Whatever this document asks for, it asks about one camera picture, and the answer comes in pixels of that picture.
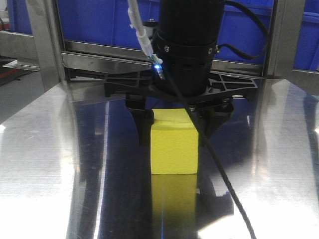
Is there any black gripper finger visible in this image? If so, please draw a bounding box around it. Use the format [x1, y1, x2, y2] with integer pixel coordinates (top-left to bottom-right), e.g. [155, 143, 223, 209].
[198, 109, 224, 139]
[131, 109, 154, 146]

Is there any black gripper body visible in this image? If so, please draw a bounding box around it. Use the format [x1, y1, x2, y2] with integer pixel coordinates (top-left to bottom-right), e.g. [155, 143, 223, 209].
[103, 59, 259, 140]

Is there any yellow foam block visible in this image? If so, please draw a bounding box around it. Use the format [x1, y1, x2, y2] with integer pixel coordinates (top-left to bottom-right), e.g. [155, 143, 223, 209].
[151, 109, 199, 175]

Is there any blue bin behind arm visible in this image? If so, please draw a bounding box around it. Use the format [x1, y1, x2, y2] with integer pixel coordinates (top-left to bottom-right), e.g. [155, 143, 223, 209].
[57, 0, 274, 64]

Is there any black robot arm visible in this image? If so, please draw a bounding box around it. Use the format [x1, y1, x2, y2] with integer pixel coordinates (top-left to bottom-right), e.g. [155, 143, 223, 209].
[104, 0, 257, 145]

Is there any stainless steel shelf rack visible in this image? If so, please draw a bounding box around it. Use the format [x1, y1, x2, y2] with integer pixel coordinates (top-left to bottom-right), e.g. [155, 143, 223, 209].
[0, 0, 319, 96]

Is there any blue bin far right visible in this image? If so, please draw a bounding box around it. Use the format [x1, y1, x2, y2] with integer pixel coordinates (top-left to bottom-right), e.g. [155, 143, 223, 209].
[294, 0, 319, 71]

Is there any black cable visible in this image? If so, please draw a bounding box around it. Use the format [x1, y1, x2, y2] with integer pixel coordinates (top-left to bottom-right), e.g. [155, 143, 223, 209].
[159, 0, 270, 239]

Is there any white cable with connector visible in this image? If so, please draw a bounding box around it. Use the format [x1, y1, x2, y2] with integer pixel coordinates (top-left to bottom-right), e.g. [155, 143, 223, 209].
[127, 0, 166, 81]

